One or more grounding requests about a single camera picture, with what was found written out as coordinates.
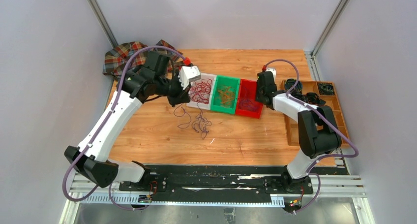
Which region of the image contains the red cable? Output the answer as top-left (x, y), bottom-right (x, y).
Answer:
top-left (189, 78), bottom-right (214, 105)

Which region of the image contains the white plastic bin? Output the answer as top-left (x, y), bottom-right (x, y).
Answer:
top-left (186, 73), bottom-right (217, 110)

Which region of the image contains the plaid cloth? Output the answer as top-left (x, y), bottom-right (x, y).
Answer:
top-left (102, 40), bottom-right (184, 79)

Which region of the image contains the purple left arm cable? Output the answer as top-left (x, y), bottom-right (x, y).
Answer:
top-left (61, 45), bottom-right (190, 211)

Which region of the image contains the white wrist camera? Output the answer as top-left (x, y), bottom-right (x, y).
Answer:
top-left (178, 65), bottom-right (201, 90)
top-left (266, 68), bottom-right (277, 79)

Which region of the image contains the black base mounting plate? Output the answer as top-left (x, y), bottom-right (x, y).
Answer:
top-left (121, 165), bottom-right (309, 193)

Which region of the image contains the aluminium corner post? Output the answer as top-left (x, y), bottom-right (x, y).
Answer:
top-left (310, 0), bottom-right (350, 58)
top-left (87, 0), bottom-right (118, 47)

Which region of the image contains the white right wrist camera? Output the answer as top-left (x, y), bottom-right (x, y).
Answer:
top-left (266, 68), bottom-right (277, 79)

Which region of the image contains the aluminium frame rail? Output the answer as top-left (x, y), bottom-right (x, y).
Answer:
top-left (83, 175), bottom-right (366, 208)

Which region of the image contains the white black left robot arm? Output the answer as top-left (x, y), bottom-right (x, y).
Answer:
top-left (64, 51), bottom-right (201, 191)

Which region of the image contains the wooden compartment tray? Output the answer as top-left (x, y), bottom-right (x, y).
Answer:
top-left (284, 81), bottom-right (349, 146)

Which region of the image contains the orange cable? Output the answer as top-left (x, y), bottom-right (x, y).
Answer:
top-left (217, 85), bottom-right (237, 108)

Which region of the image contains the left aluminium corner post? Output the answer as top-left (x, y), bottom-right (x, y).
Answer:
top-left (87, 0), bottom-right (118, 47)

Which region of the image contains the right aluminium corner post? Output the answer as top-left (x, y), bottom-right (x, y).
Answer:
top-left (310, 0), bottom-right (350, 58)

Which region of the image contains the green plastic bin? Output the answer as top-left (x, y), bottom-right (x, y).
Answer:
top-left (210, 75), bottom-right (240, 114)

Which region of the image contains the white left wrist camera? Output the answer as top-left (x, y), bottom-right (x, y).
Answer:
top-left (178, 65), bottom-right (201, 90)

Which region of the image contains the red plastic bin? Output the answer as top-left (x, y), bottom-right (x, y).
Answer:
top-left (235, 79), bottom-right (263, 119)

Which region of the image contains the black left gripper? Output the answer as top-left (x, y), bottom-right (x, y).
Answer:
top-left (155, 71), bottom-right (192, 107)

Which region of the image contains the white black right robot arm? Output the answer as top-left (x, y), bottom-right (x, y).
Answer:
top-left (255, 71), bottom-right (342, 193)

